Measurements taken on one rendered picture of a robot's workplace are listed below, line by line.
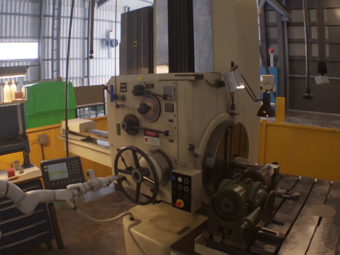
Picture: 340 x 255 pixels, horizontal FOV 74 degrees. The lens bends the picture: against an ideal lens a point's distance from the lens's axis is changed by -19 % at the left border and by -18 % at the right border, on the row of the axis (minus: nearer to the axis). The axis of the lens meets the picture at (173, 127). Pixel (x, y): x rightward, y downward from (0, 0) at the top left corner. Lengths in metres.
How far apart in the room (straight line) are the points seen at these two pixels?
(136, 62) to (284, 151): 2.36
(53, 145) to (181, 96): 2.89
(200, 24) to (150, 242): 1.85
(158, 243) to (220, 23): 1.83
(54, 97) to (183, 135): 4.16
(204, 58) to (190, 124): 0.82
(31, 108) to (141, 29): 3.16
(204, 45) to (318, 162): 2.37
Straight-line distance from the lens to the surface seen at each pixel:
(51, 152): 4.18
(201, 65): 2.28
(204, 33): 2.28
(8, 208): 2.84
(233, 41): 2.15
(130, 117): 1.86
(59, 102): 5.54
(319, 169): 3.89
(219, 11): 2.25
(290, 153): 3.92
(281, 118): 7.39
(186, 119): 1.59
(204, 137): 1.69
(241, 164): 1.85
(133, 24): 2.87
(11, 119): 3.18
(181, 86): 1.59
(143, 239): 2.30
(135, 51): 2.80
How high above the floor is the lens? 1.87
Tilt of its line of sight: 11 degrees down
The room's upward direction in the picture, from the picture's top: 1 degrees counter-clockwise
